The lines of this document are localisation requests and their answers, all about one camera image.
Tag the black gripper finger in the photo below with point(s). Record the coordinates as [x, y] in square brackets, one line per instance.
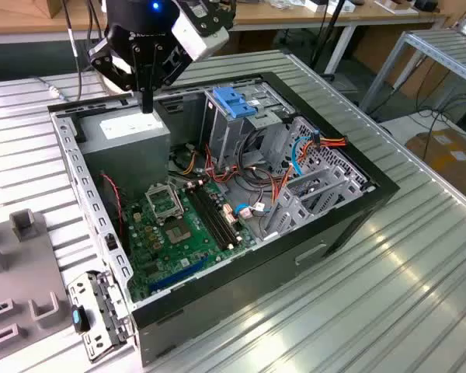
[150, 70]
[101, 58]

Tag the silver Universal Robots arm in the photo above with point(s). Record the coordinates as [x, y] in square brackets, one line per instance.
[108, 84]

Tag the grey metal disk bay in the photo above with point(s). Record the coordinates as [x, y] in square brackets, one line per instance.
[295, 213]

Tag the plain cardboard box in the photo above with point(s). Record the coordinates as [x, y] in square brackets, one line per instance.
[52, 5]

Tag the blue plastic drive latch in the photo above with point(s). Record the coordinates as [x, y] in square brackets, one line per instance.
[231, 101]

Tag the grey power supply unit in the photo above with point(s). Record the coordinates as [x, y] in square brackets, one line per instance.
[128, 155]

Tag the grey metal drive cage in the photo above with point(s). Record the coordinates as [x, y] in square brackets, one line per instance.
[225, 132]

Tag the long wooden desk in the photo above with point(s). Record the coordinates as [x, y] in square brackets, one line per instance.
[264, 17]

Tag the black RAM slot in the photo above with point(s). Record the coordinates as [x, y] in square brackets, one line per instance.
[220, 213]
[215, 215]
[205, 219]
[210, 217]

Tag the CPU socket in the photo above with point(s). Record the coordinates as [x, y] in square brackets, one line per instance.
[177, 233]

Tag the green motherboard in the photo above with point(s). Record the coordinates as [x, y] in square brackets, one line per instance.
[184, 256]

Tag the blue expansion slot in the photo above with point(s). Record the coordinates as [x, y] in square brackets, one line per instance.
[178, 274]

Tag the grey parts rack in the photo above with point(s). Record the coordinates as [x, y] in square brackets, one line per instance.
[23, 264]

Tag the black open PC case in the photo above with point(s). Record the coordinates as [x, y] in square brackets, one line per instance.
[256, 279]

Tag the brown cardboard box with labels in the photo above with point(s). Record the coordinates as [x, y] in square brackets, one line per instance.
[450, 163]

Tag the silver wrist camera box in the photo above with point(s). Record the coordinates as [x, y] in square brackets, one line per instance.
[202, 39]

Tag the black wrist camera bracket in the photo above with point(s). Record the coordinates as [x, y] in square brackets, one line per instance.
[213, 15]

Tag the hinged metal slot bracket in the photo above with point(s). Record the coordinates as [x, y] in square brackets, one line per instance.
[81, 289]

